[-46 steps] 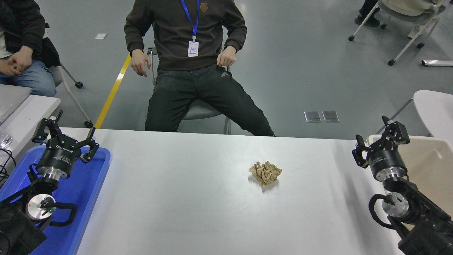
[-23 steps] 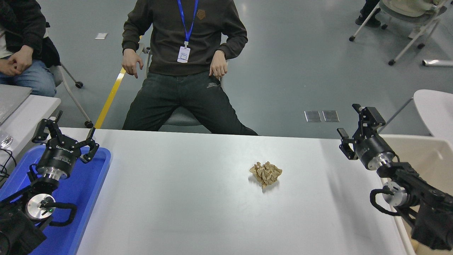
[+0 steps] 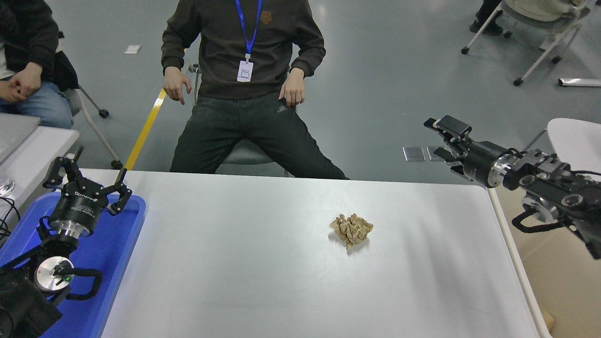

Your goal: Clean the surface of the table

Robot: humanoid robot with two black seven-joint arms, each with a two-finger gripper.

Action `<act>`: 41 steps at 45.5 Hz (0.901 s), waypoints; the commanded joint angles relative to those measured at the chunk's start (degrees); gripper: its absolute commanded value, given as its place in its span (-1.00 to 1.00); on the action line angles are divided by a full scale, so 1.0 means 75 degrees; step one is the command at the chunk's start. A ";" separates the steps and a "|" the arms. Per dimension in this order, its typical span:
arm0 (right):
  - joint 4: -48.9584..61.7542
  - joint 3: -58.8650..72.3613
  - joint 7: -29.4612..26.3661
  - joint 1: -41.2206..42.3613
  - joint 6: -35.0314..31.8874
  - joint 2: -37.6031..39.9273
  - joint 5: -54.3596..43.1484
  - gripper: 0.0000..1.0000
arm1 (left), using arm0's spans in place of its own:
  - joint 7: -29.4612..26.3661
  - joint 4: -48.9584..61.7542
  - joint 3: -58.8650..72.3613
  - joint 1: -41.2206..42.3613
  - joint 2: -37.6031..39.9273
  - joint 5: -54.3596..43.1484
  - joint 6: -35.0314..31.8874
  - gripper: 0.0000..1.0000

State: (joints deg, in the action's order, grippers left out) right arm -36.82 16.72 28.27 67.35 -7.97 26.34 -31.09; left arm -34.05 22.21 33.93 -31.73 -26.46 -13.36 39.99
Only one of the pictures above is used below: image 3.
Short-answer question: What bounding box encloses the clear glass object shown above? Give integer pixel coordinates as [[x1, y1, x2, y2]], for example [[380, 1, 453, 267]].
[[0, 171, 16, 198]]

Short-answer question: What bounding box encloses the person's right hand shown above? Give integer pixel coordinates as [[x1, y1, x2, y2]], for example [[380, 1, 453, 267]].
[[163, 66, 192, 105], [0, 80, 22, 104]]

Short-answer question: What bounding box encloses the white-framed wheeled chair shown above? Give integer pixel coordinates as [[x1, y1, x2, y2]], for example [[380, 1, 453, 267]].
[[461, 0, 593, 86], [56, 47, 123, 169]]

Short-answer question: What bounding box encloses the grey flat panel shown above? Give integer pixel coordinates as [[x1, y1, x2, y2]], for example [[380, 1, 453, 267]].
[[0, 113, 41, 165]]

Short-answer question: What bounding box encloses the grey office chair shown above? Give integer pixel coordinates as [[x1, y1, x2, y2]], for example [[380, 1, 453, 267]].
[[188, 63, 294, 178]]

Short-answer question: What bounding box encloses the large pale bin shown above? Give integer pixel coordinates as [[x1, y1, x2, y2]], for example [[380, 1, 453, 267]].
[[487, 185, 601, 338]]

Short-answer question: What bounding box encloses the person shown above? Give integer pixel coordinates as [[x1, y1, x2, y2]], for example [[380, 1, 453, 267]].
[[161, 0, 350, 180], [470, 0, 504, 36], [0, 0, 79, 129]]

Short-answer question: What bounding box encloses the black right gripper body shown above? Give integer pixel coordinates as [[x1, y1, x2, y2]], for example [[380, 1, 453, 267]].
[[462, 141, 507, 187]]

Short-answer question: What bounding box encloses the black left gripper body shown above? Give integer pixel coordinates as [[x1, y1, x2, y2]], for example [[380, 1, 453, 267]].
[[48, 182, 108, 231]]

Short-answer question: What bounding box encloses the silver metal bar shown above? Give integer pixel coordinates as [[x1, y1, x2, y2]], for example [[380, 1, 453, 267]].
[[558, 78, 601, 88]]

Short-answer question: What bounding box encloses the person's left hand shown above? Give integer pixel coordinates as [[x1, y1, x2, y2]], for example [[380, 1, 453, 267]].
[[279, 68, 306, 108], [8, 62, 43, 97]]

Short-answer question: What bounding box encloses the thin black cable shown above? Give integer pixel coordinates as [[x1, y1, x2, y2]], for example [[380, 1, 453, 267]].
[[0, 196, 22, 247]]

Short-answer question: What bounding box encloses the crumpled tan paper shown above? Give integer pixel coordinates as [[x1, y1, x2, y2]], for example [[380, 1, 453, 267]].
[[329, 213, 374, 248]]

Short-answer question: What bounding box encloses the blue lanyard with badge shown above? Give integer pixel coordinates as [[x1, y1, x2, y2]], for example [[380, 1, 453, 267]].
[[235, 0, 263, 83]]

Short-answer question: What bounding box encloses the blue plastic tray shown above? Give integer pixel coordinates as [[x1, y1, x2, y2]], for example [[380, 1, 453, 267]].
[[0, 192, 146, 338]]

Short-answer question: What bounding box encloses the white side table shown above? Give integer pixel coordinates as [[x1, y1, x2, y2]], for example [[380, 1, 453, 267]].
[[0, 126, 80, 226]]

